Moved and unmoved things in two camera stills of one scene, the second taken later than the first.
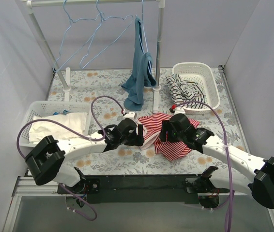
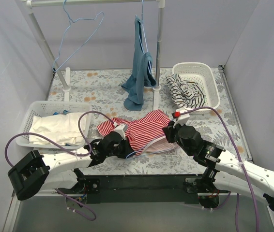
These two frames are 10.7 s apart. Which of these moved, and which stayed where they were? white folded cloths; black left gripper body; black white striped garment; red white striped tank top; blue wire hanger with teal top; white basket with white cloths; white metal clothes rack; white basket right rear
Moved: black left gripper body; red white striped tank top
Stayed: blue wire hanger with teal top; white metal clothes rack; white folded cloths; black white striped garment; white basket right rear; white basket with white cloths
